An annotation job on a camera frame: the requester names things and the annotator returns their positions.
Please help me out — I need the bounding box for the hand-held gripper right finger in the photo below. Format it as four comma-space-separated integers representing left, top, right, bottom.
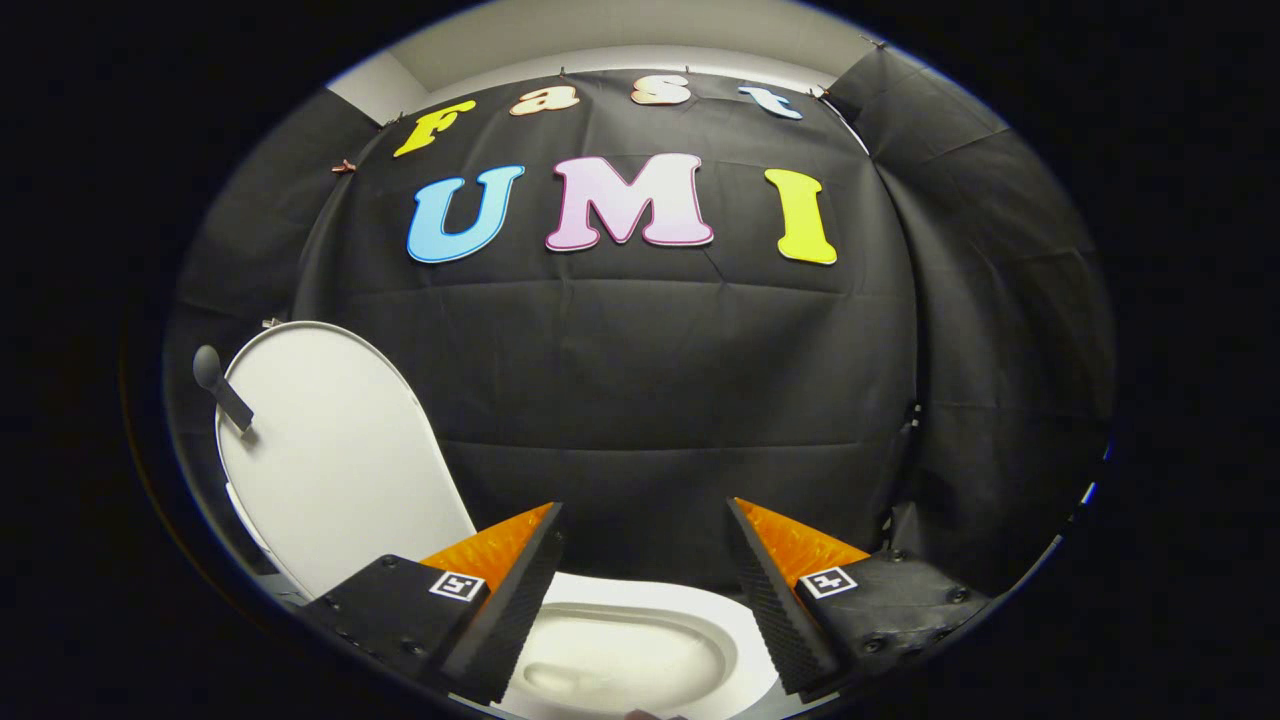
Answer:
726, 497, 991, 698

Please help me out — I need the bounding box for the black backdrop cloth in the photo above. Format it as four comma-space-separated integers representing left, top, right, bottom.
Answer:
165, 45, 1116, 598

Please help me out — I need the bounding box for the white ceramic toilet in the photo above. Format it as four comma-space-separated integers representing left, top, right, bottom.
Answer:
225, 485, 731, 719

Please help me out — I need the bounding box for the black round lid handle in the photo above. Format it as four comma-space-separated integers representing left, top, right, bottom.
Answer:
193, 345, 255, 436

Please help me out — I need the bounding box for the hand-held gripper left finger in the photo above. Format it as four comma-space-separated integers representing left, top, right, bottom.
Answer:
300, 502, 566, 706

